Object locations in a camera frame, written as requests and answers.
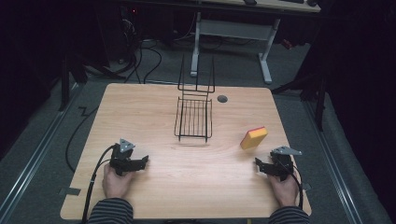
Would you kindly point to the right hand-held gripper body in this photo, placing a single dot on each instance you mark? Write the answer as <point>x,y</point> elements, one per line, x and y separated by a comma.
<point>282,161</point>

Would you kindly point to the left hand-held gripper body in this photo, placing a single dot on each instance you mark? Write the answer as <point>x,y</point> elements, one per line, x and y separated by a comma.
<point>122,155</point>

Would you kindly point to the person's left hand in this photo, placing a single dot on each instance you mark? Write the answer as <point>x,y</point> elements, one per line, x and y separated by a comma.
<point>115,184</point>

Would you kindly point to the person's right hand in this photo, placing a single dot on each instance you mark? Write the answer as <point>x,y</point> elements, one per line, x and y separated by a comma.
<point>285,191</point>

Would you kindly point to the yellow sponge with red side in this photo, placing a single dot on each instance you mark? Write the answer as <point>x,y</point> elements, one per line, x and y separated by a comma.
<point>253,138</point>

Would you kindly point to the grey tape strip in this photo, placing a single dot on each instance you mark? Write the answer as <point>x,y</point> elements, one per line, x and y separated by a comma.
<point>70,191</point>

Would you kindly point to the black metal stand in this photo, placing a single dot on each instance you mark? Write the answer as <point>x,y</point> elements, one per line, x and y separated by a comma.
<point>64,84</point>
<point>317,90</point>

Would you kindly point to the white-legged desk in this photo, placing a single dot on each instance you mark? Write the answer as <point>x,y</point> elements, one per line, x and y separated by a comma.
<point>236,29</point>

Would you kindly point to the metal floor rail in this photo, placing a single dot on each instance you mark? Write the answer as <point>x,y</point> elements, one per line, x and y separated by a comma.
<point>333,165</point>
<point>34,158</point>

